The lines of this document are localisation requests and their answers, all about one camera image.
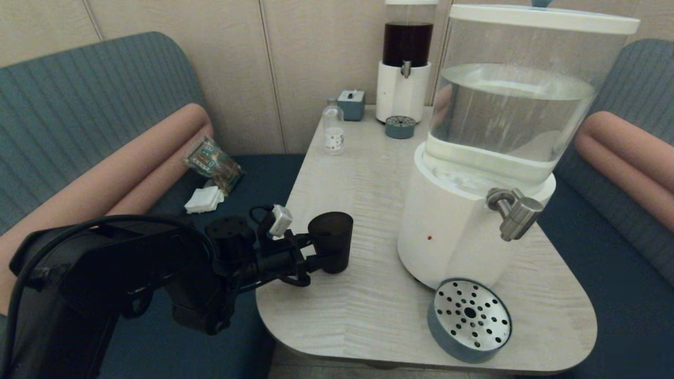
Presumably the black plastic cup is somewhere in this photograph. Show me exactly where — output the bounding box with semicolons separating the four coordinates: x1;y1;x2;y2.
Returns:
308;212;354;274

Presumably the large steel dispenser tap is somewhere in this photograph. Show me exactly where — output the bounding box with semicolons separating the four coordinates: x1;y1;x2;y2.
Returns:
485;188;544;242

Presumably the white napkin stack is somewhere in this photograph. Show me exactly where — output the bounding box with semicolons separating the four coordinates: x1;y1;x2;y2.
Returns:
184;185;226;214

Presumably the small clear plastic bottle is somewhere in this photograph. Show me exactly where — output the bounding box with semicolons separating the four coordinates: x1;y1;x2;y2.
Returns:
323;99;345;155

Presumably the green brown snack packet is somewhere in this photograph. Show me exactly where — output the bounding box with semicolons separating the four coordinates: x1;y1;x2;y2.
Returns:
184;136;244;195

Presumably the large clear water dispenser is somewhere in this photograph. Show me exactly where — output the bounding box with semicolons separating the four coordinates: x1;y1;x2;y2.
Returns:
398;0;641;290

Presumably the blue-grey tissue box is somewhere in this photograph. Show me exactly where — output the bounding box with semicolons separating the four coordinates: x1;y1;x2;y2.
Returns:
338;90;366;122

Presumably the small blue drip tray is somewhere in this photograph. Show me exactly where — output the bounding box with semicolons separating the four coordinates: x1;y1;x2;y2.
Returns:
385;116;416;139

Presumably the large blue steel drip tray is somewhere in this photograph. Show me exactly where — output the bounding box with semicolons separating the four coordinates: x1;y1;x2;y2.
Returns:
427;278;512;364

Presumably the pink bolster cushion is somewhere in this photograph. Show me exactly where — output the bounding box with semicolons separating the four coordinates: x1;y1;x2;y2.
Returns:
0;103;214;316
574;111;674;234

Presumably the small dark drink dispenser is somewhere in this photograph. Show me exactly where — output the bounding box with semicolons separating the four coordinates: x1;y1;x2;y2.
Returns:
376;0;439;125

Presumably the teal bench sofa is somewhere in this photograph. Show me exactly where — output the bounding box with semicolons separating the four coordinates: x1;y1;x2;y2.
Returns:
0;32;306;379
516;39;674;379

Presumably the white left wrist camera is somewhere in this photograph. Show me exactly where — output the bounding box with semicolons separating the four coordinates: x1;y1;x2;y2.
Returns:
269;205;293;238

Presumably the black left camera cable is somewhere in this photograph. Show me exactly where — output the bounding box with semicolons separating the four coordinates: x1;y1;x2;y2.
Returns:
249;205;277;238

